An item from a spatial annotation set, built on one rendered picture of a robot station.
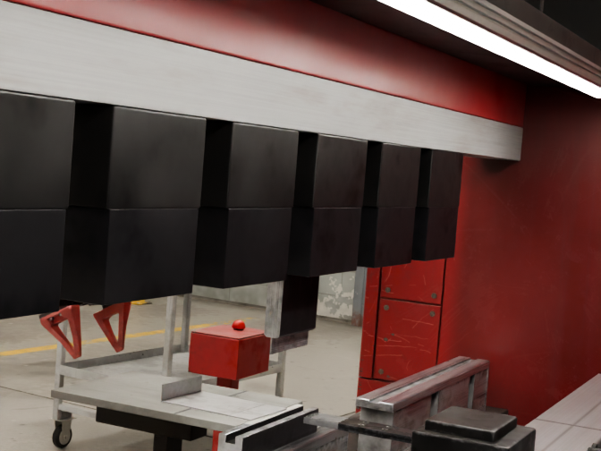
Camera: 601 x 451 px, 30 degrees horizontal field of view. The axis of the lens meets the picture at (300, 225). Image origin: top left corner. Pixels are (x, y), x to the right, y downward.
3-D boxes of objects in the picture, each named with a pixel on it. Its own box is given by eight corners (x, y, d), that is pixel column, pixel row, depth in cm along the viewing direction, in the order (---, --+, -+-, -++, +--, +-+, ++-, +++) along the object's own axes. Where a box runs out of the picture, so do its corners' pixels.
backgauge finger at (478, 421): (328, 421, 140) (332, 382, 140) (534, 460, 129) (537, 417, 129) (286, 439, 130) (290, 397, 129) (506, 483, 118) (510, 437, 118)
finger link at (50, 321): (115, 347, 170) (97, 289, 172) (83, 352, 164) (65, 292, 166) (84, 361, 173) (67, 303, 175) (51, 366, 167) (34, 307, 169)
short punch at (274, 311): (299, 344, 140) (305, 268, 139) (314, 345, 139) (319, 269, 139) (262, 353, 131) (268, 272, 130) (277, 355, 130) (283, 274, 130)
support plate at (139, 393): (131, 377, 156) (132, 370, 156) (302, 408, 144) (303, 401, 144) (50, 397, 139) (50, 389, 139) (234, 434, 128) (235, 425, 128)
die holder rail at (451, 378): (454, 405, 210) (459, 355, 209) (486, 411, 207) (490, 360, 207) (350, 461, 165) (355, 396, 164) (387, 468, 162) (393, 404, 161)
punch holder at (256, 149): (221, 271, 127) (232, 126, 127) (288, 280, 124) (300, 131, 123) (148, 279, 114) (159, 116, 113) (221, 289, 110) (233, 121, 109)
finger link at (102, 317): (145, 343, 176) (128, 286, 178) (114, 347, 170) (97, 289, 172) (114, 356, 179) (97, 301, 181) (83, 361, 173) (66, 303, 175)
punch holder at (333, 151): (297, 263, 145) (308, 136, 145) (358, 270, 142) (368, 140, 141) (242, 268, 132) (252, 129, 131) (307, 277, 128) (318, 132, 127)
